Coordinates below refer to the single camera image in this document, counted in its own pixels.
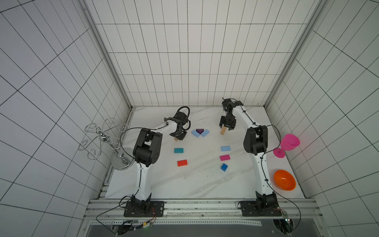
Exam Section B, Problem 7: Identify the aluminium mounting rail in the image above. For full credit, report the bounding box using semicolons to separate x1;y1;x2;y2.
84;199;322;220

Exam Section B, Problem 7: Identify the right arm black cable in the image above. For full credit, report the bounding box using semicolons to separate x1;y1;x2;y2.
239;105;302;232

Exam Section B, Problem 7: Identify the dark blue cube block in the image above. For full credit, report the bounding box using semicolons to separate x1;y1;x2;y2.
221;164;228;171

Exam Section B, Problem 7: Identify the magenta block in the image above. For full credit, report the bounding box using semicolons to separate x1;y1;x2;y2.
220;155;231;162

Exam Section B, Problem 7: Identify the light blue block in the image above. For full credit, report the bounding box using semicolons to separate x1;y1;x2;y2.
221;146;231;152
201;129;210;137
191;130;200;137

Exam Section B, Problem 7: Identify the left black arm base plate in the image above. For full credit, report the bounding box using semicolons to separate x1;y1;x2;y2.
123;200;164;217

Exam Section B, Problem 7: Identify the red block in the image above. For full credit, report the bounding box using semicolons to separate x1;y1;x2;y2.
177;160;188;167

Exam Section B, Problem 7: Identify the orange plastic bowl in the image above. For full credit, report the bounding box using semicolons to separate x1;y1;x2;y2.
274;170;297;191

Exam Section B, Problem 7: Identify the chrome cup holder rack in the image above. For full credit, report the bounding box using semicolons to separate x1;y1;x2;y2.
77;118;134;170

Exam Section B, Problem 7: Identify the teal block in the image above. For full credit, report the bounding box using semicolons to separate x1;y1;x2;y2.
174;148;184;154

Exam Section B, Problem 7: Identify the pink plastic goblet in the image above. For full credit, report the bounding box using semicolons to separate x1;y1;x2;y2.
273;134;301;159

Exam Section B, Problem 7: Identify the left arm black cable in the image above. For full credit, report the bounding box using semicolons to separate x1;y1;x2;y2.
94;121;169;235

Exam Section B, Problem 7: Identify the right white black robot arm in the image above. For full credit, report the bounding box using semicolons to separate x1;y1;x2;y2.
219;98;278;212

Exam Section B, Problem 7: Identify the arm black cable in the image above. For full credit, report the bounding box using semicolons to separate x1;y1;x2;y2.
94;121;169;235
239;105;302;232

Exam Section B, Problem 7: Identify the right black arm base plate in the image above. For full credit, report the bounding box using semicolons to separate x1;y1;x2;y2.
237;201;282;217

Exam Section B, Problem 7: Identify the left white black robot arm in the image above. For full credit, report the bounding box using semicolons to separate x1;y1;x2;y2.
130;106;191;212

